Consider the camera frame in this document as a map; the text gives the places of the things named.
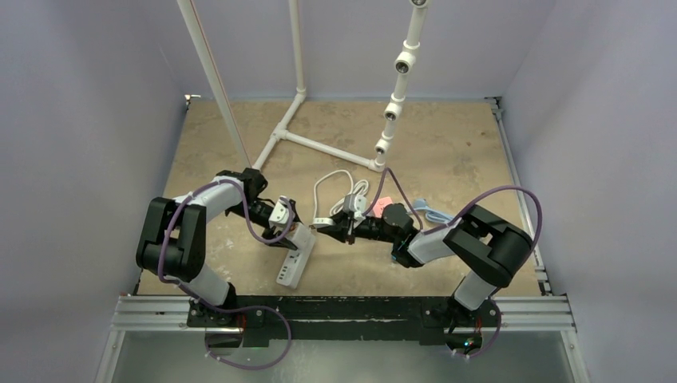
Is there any white USB power strip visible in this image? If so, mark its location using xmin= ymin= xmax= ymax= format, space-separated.
xmin=275 ymin=234 xmax=316 ymax=290

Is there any pink cube adapter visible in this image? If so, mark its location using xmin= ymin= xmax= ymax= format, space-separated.
xmin=370 ymin=196 xmax=393 ymax=218

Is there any white power strip cable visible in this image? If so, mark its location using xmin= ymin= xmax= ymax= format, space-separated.
xmin=311 ymin=168 xmax=370 ymax=223

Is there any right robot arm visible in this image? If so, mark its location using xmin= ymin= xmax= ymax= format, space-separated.
xmin=316 ymin=203 xmax=533 ymax=325

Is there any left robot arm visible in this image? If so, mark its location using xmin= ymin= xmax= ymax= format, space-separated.
xmin=136 ymin=168 xmax=315 ymax=326

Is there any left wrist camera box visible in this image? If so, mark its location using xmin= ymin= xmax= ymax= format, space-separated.
xmin=268 ymin=195 xmax=293 ymax=228

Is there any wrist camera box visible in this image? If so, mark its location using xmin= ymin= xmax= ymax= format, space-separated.
xmin=342 ymin=193 xmax=367 ymax=214
xmin=268 ymin=195 xmax=293 ymax=228

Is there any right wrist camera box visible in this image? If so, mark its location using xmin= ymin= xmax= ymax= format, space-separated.
xmin=342 ymin=193 xmax=367 ymax=214

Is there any light blue power cable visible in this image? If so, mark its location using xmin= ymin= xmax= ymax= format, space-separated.
xmin=410 ymin=198 xmax=456 ymax=223

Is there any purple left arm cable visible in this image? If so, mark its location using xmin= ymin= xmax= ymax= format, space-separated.
xmin=157 ymin=178 xmax=295 ymax=371

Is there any aluminium front rail frame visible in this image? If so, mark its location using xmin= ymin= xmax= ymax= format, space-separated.
xmin=96 ymin=295 xmax=589 ymax=382

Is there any white PVC pipe frame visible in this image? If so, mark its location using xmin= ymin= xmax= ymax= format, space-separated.
xmin=177 ymin=1 xmax=430 ymax=172

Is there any aluminium rail right table edge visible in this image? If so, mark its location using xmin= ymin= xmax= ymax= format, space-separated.
xmin=484 ymin=97 xmax=552 ymax=296

